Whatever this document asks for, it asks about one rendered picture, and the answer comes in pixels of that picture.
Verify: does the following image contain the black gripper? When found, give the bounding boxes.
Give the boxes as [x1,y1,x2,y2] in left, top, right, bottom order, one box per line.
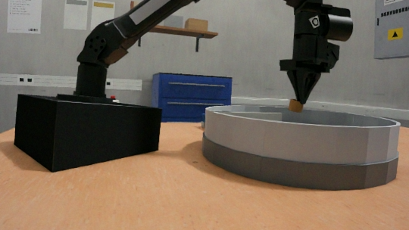
[279,34,332,104]

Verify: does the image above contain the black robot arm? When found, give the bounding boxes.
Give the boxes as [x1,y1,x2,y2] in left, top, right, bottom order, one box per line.
[57,0,353,103]

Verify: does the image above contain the bronze bushing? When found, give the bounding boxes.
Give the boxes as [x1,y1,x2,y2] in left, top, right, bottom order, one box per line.
[289,99,304,113]

